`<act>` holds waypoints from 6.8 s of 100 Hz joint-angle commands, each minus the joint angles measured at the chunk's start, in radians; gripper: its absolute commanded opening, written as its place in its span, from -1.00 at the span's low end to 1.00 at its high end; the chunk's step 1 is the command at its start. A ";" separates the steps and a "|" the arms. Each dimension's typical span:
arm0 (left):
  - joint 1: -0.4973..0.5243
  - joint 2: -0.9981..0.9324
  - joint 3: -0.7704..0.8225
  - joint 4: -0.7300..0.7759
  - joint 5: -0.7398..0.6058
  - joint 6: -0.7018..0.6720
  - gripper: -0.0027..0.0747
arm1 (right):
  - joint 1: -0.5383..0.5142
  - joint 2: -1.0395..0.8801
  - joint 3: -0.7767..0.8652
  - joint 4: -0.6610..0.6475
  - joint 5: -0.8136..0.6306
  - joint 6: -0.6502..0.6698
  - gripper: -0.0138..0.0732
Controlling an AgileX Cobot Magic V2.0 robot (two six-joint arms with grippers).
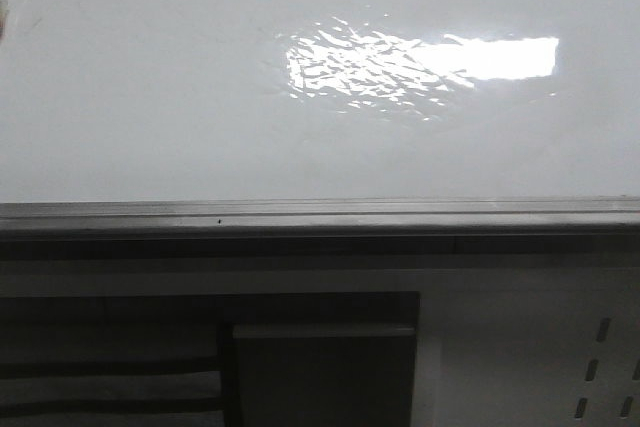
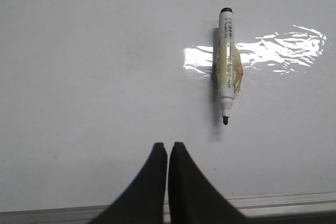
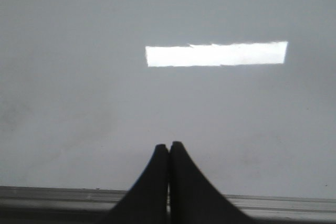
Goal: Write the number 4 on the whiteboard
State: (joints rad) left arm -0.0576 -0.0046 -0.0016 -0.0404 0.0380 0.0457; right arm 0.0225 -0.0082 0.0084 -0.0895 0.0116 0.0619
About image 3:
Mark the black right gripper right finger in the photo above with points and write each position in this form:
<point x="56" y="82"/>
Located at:
<point x="193" y="199"/>

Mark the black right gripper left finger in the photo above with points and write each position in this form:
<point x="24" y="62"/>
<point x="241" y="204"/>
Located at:
<point x="146" y="201"/>

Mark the white whiteboard with aluminium frame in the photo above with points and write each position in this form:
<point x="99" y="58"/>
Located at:
<point x="89" y="87"/>

